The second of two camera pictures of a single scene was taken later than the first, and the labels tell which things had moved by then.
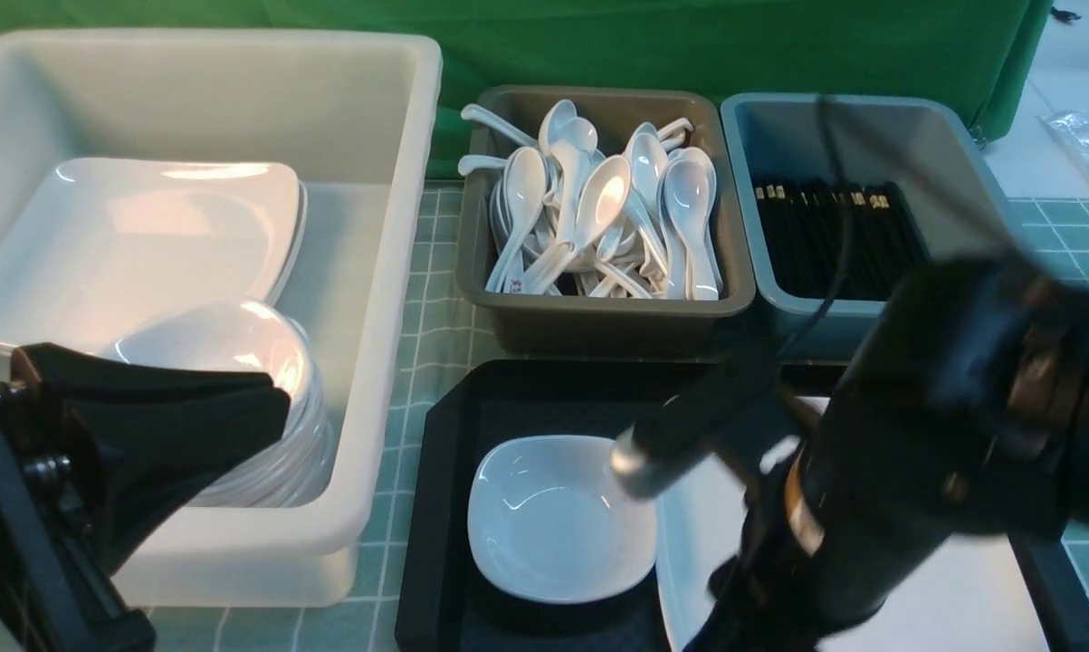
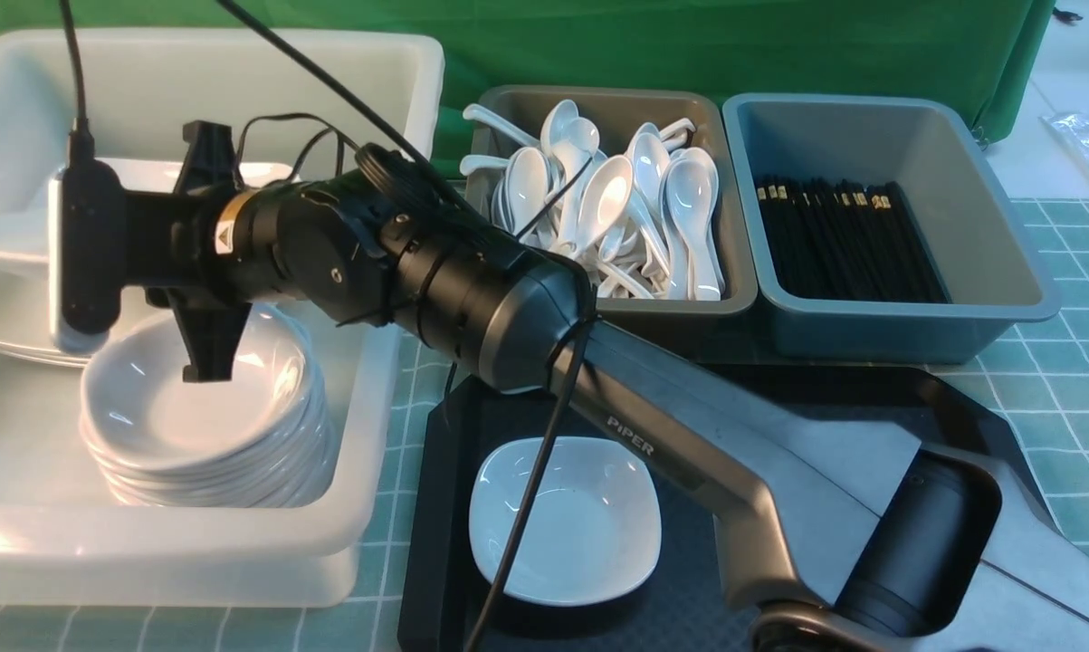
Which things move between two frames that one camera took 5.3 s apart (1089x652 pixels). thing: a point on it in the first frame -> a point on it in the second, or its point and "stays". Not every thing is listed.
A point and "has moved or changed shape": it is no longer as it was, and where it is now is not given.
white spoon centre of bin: [599, 205] stays
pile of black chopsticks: [800, 224] stays
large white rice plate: [978, 597] has moved or changed shape
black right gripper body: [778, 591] -> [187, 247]
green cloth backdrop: [980, 54] stays
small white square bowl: [550, 520] stays
